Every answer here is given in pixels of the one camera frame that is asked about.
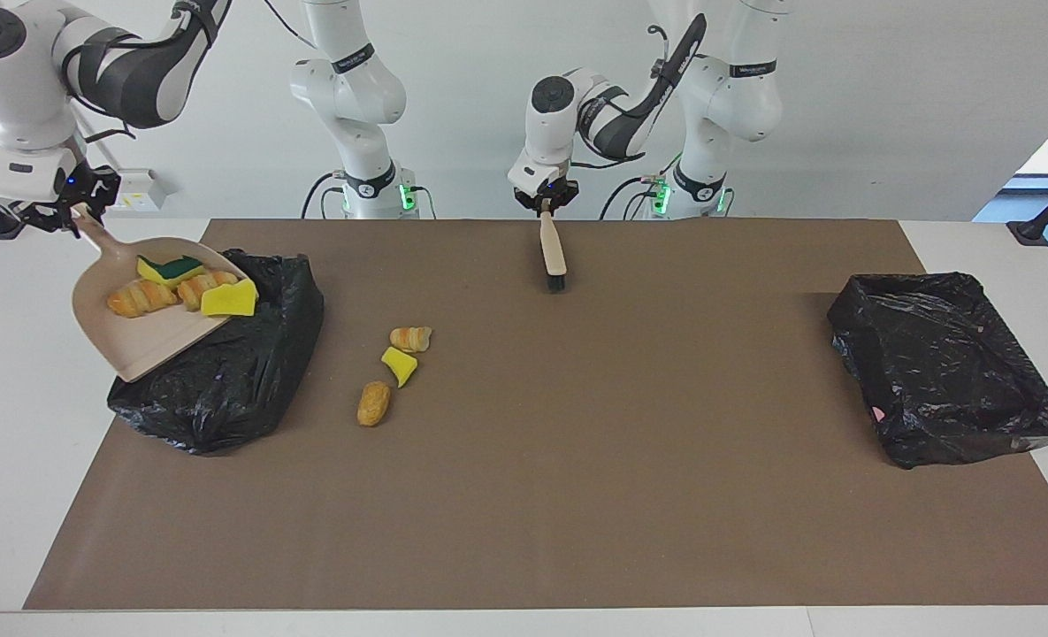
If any small yellow sponge wedge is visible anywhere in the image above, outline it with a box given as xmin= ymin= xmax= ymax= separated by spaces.
xmin=380 ymin=346 xmax=419 ymax=388

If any yellow sponge with green back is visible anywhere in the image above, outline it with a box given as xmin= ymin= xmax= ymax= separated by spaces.
xmin=200 ymin=280 xmax=260 ymax=318

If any brown table mat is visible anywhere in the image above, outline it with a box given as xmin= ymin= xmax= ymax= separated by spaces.
xmin=24 ymin=219 xmax=1048 ymax=610

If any black bag lined bin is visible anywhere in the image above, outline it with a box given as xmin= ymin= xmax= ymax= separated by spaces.
xmin=106 ymin=249 xmax=325 ymax=457

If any black base cable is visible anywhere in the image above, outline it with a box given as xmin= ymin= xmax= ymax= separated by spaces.
xmin=301 ymin=173 xmax=339 ymax=219
xmin=600 ymin=175 xmax=666 ymax=220

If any beige brush with black bristles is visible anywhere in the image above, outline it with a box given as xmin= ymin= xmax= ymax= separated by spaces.
xmin=538 ymin=210 xmax=569 ymax=294

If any black bag bin pink spot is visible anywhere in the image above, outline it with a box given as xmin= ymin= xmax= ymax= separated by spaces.
xmin=826 ymin=272 xmax=1048 ymax=470

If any white wall socket box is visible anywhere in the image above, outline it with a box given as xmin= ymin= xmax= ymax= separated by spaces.
xmin=90 ymin=168 xmax=171 ymax=213

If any green and yellow sponge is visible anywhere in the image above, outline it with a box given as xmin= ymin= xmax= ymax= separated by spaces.
xmin=136 ymin=255 xmax=208 ymax=288

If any beige plastic dustpan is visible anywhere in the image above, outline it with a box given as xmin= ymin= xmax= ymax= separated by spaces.
xmin=71 ymin=207 xmax=259 ymax=384

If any brown bread roll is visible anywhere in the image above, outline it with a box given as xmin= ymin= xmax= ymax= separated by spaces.
xmin=356 ymin=380 xmax=393 ymax=427

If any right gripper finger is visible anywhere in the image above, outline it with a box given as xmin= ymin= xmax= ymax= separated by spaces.
xmin=88 ymin=173 xmax=122 ymax=218
xmin=11 ymin=203 xmax=80 ymax=233

